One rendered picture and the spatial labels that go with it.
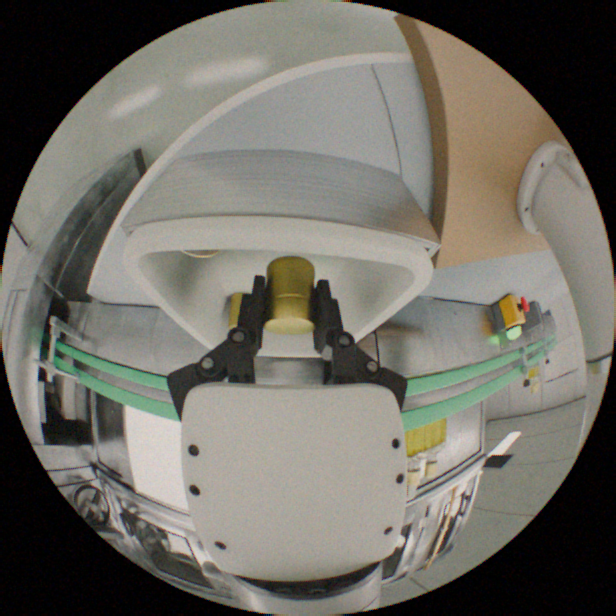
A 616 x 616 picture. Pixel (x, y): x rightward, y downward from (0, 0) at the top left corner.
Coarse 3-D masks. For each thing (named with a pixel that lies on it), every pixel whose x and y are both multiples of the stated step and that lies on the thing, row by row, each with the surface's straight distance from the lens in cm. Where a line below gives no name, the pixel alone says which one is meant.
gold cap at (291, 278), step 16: (288, 256) 13; (272, 272) 13; (288, 272) 12; (304, 272) 13; (272, 288) 12; (288, 288) 12; (304, 288) 12; (272, 304) 12; (288, 304) 11; (304, 304) 12; (272, 320) 11; (288, 320) 11; (304, 320) 11
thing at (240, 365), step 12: (228, 336) 10; (240, 336) 10; (228, 348) 10; (240, 348) 10; (228, 360) 10; (240, 360) 10; (252, 360) 12; (228, 372) 10; (240, 372) 9; (252, 372) 9
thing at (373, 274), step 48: (144, 240) 9; (192, 240) 8; (240, 240) 8; (288, 240) 7; (336, 240) 8; (384, 240) 8; (144, 288) 14; (192, 288) 18; (240, 288) 25; (336, 288) 23; (384, 288) 14; (288, 336) 27
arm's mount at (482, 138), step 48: (432, 48) 14; (432, 96) 15; (480, 96) 16; (528, 96) 20; (432, 144) 17; (480, 144) 17; (528, 144) 21; (480, 192) 19; (480, 240) 24; (528, 240) 31
